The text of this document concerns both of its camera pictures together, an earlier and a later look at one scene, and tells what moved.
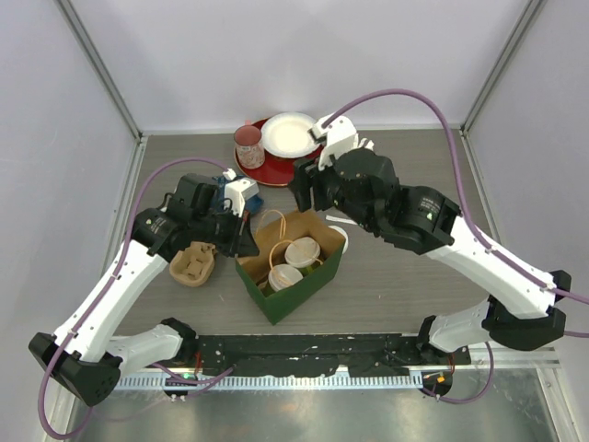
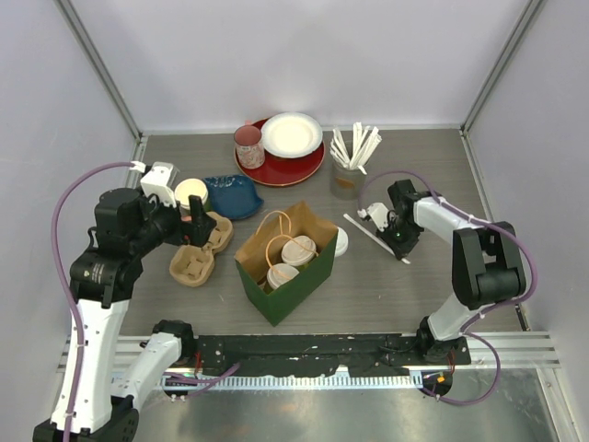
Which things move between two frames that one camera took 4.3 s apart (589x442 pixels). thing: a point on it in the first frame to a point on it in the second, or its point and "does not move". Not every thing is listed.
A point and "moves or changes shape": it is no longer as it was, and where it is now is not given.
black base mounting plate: (282, 354) does not move
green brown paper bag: (297, 255) does not move
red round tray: (276, 170) does not move
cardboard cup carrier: (194, 265) does not move
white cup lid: (302, 251) does not move
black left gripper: (242, 242) to (196, 232)
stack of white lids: (345, 237) moves or changes shape
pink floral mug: (249, 145) does not move
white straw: (350, 222) to (372, 235)
